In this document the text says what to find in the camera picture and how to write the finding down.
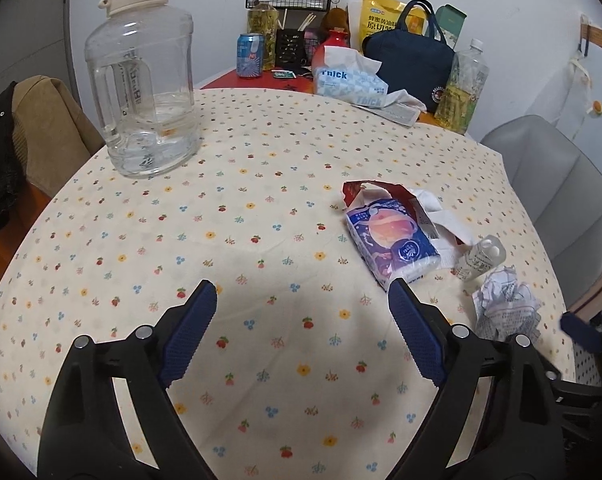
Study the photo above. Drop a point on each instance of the small tea bottle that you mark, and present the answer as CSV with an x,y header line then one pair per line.
x,y
263,20

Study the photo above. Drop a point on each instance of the grey upholstered chair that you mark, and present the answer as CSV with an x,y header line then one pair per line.
x,y
561,191

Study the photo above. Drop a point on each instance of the brown jacket on chair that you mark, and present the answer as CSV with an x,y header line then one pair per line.
x,y
52,136

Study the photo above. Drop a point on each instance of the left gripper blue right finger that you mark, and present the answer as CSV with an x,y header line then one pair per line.
x,y
421,329

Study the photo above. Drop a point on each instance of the small clear plastic bottle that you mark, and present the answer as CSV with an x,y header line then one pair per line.
x,y
482,257

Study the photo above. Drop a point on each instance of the large tea bottle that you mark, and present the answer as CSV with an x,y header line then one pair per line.
x,y
463,89

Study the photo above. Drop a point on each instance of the navy lunch bag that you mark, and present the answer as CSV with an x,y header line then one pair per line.
x,y
419,64

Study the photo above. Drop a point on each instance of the black pen holder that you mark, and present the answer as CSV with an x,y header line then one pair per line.
x,y
290,49

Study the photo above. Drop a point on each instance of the large clear water jug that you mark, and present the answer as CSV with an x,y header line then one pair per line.
x,y
139,62

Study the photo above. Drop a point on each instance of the red snack wrapper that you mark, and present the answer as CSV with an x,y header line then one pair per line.
x,y
357,193

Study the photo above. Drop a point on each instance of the yellow snack bag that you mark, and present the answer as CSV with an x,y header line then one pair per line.
x,y
381,15

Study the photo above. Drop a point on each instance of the floral cream tablecloth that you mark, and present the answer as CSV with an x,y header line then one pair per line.
x,y
302,373

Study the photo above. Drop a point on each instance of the white paper napkin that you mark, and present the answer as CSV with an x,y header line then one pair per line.
x,y
454,236

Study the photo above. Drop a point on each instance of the printed paper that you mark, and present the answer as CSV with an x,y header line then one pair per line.
x,y
506,307

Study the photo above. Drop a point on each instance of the blue soda can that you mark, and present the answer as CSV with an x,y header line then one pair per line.
x,y
249,55

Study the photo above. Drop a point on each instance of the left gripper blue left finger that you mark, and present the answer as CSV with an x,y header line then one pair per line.
x,y
180,330

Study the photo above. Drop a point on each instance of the white refrigerator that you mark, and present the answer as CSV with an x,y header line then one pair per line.
x,y
589,133

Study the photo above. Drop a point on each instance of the red pot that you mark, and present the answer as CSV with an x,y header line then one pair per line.
x,y
337,38

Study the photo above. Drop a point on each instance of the blue peach snack packet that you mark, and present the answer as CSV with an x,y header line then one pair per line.
x,y
391,242

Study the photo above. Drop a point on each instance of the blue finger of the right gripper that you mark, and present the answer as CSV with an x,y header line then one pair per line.
x,y
583,334

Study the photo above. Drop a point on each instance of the green tall box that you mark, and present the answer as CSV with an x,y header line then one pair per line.
x,y
451,21

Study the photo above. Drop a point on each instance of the blue tissue pack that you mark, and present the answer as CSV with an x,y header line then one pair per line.
x,y
351,77

